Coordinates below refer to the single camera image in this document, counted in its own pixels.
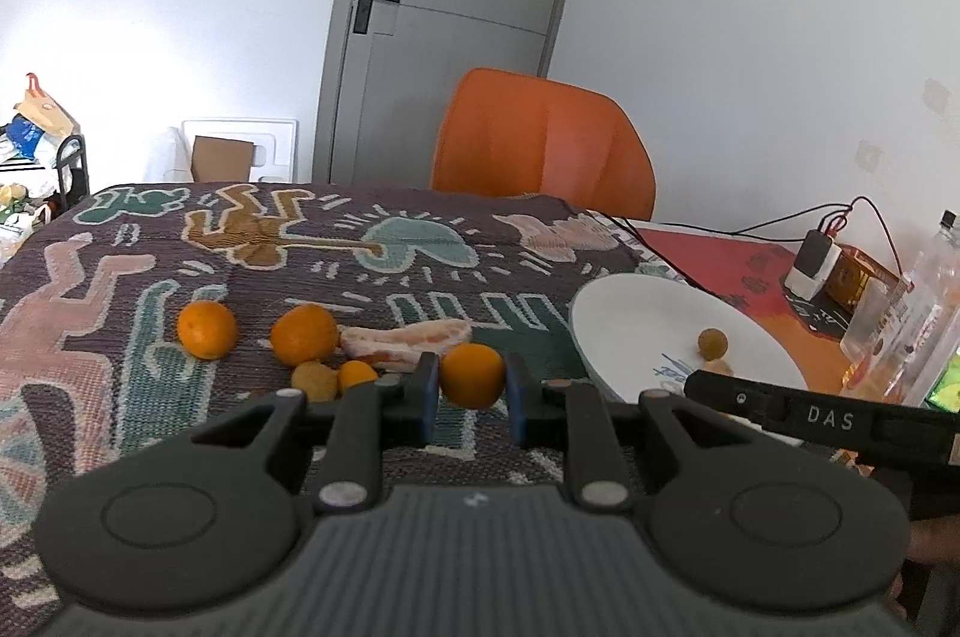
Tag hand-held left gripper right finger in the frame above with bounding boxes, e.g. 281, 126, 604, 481
506, 353, 758, 509

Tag red orange table mat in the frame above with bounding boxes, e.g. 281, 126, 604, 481
626, 220, 856, 394

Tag printed blanket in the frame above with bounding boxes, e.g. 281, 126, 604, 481
0, 181, 676, 615

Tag red cable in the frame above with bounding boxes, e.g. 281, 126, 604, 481
821, 196, 908, 285

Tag white plate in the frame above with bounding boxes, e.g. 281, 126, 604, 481
568, 274, 809, 405

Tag cardboard box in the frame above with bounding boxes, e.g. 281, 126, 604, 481
191, 136, 263, 182

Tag orange chair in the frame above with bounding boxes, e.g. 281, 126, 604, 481
431, 68, 657, 223

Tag white foam board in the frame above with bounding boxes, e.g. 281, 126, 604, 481
146, 116, 299, 186

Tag pile of plastic bags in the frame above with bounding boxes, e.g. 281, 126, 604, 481
0, 179, 57, 267

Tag white black charger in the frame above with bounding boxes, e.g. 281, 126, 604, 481
784, 229, 845, 300

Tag small orange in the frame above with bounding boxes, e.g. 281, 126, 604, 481
337, 360, 380, 396

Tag black rack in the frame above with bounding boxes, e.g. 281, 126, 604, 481
0, 134, 91, 218

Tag green packet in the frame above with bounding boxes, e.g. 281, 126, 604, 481
926, 352, 960, 413

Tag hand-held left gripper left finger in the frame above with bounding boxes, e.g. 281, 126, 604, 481
187, 352, 440, 509

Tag orange box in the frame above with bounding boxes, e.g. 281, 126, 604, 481
821, 243, 901, 312

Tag black cable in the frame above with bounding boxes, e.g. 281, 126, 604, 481
592, 202, 856, 293

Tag blue white bag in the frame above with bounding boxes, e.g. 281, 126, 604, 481
0, 115, 53, 162

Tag brown paper bag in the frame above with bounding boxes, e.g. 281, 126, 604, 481
15, 73, 80, 139

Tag brown kiwi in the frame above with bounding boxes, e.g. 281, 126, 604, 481
291, 361, 340, 404

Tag peeled pomelo piece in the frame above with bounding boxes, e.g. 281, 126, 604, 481
340, 318, 473, 374

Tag clear glass cup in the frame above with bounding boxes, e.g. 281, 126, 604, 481
840, 280, 901, 360

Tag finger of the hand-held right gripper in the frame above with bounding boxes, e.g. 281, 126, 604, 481
684, 369, 960, 467

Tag clear glass bottle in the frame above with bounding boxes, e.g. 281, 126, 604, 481
855, 211, 960, 409

